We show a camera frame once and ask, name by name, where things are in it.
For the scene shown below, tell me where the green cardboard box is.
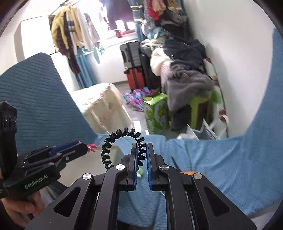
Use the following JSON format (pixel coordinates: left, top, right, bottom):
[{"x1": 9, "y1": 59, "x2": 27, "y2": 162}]
[{"x1": 143, "y1": 93, "x2": 169, "y2": 134}]

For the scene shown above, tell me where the person's left hand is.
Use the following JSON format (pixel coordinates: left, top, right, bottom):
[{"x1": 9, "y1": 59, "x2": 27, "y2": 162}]
[{"x1": 1, "y1": 191, "x2": 46, "y2": 227}]

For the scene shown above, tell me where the grey fleece garment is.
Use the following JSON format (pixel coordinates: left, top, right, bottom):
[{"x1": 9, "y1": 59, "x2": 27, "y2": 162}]
[{"x1": 164, "y1": 63, "x2": 214, "y2": 112}]

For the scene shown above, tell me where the pale green open box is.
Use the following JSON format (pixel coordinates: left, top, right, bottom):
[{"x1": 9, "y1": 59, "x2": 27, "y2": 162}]
[{"x1": 58, "y1": 145, "x2": 124, "y2": 187}]

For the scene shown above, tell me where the small green jade charm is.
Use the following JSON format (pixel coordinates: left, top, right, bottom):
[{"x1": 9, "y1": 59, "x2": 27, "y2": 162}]
[{"x1": 137, "y1": 168, "x2": 144, "y2": 178}]

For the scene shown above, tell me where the blue textured chair cover left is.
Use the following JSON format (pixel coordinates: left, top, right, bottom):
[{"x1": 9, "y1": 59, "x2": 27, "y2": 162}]
[{"x1": 1, "y1": 53, "x2": 97, "y2": 155}]

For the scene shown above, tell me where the blue textured chair cover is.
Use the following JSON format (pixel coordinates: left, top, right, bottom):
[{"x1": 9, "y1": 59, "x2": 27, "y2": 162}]
[
  {"x1": 1, "y1": 53, "x2": 97, "y2": 155},
  {"x1": 229, "y1": 30, "x2": 282, "y2": 215}
]

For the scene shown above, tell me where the yellow hanging jacket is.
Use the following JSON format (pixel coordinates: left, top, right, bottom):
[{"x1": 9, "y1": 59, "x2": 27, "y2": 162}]
[{"x1": 51, "y1": 7, "x2": 84, "y2": 50}]

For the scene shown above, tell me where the dark navy jacket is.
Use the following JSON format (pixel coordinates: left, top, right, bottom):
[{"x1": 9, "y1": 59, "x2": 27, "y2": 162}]
[{"x1": 163, "y1": 36, "x2": 206, "y2": 67}]

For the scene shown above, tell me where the orange gourd pendant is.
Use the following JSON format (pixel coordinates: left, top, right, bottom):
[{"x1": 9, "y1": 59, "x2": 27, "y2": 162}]
[{"x1": 181, "y1": 171, "x2": 196, "y2": 176}]

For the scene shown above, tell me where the black hair tie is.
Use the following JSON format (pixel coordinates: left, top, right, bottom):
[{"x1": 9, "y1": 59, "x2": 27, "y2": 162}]
[{"x1": 100, "y1": 127, "x2": 147, "y2": 170}]

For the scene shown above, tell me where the green plastic stool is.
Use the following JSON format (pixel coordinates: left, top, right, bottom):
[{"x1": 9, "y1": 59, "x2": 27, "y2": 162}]
[{"x1": 171, "y1": 92, "x2": 214, "y2": 131}]

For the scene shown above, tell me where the purple floral cloth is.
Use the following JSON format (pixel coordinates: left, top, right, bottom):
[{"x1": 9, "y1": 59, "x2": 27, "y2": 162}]
[{"x1": 123, "y1": 87, "x2": 156, "y2": 112}]

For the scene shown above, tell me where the white tote bag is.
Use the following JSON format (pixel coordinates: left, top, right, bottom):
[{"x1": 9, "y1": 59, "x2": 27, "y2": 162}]
[{"x1": 176, "y1": 113, "x2": 229, "y2": 141}]

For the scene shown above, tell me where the cream lace covered table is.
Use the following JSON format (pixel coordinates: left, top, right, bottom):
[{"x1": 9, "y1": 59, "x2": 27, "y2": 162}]
[{"x1": 71, "y1": 83, "x2": 132, "y2": 134}]

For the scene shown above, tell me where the blue textured chair cover right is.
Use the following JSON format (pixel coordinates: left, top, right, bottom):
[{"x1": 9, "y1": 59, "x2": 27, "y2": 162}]
[{"x1": 229, "y1": 30, "x2": 282, "y2": 215}]

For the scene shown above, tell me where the red suitcase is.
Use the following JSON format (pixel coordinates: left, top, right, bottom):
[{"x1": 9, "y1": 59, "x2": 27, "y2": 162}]
[{"x1": 124, "y1": 67, "x2": 146, "y2": 90}]

